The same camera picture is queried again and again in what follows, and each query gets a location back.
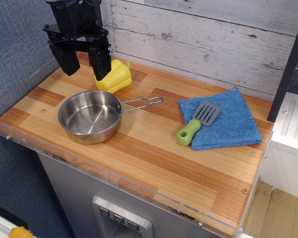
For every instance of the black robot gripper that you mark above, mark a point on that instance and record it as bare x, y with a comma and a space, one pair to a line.
76, 19

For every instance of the grey spatula green handle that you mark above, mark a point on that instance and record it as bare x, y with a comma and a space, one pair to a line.
204, 115

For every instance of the blue towel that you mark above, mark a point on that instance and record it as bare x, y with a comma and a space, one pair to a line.
233, 126

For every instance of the stainless steel pan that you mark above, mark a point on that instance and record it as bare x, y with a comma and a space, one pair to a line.
92, 117

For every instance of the yellow toy bell pepper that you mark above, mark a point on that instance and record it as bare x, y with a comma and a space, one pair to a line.
118, 78

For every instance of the clear acrylic table guard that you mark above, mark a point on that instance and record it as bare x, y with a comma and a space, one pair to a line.
209, 188

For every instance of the grey metal cabinet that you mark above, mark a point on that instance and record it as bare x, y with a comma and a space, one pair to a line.
75, 190

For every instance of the silver dispenser panel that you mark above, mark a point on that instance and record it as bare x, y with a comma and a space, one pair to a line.
116, 221

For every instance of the yellow object bottom corner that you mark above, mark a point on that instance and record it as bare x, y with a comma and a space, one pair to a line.
20, 232

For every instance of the white ribbed side unit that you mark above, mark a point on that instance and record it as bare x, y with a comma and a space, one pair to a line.
279, 167

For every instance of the right black vertical post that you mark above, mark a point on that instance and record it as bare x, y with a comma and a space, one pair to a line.
284, 83

